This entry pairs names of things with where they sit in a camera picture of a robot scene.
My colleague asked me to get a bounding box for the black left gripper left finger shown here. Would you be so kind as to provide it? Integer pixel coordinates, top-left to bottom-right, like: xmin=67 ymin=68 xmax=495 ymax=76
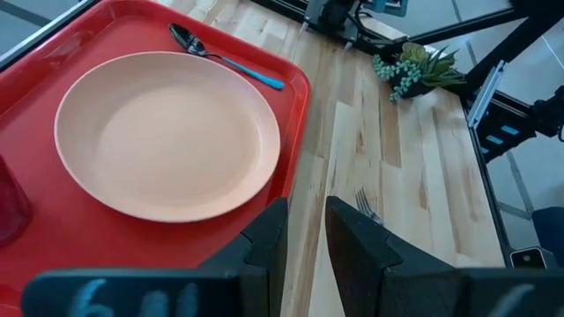
xmin=197 ymin=196 xmax=290 ymax=317

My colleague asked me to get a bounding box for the silver metal bracket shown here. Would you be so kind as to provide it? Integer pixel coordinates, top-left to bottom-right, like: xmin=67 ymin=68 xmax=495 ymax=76
xmin=466 ymin=60 xmax=508 ymax=130

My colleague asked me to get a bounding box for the fork with orange handle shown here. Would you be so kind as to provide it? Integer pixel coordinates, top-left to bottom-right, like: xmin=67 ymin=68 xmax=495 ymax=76
xmin=354 ymin=188 xmax=385 ymax=226

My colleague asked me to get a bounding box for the pink translucent plastic cup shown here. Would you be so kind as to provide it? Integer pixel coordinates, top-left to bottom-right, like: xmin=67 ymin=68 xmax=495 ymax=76
xmin=0 ymin=153 xmax=33 ymax=247

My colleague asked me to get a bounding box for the peach round plate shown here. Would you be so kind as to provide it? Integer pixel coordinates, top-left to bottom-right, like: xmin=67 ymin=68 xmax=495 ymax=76
xmin=53 ymin=50 xmax=282 ymax=224

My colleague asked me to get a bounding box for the red plastic tray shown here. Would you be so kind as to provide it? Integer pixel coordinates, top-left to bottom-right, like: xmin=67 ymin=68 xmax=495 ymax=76
xmin=0 ymin=0 xmax=313 ymax=317

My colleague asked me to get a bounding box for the spoon with blue handle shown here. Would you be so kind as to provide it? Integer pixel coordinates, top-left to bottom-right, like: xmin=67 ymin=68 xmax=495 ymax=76
xmin=168 ymin=22 xmax=286 ymax=92

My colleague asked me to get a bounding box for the black box with blue labels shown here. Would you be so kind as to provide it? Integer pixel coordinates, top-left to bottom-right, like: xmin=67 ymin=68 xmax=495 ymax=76
xmin=474 ymin=104 xmax=526 ymax=165

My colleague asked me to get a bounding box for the small green potted plant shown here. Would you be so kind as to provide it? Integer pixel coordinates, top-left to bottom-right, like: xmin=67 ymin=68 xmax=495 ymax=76
xmin=372 ymin=41 xmax=468 ymax=105

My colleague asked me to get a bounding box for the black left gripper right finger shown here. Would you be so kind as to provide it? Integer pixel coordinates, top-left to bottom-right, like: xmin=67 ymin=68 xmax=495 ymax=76
xmin=308 ymin=195 xmax=468 ymax=317

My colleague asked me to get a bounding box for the small white-rimmed black box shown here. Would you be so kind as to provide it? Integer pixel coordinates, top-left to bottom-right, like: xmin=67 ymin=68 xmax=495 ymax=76
xmin=509 ymin=247 xmax=548 ymax=269

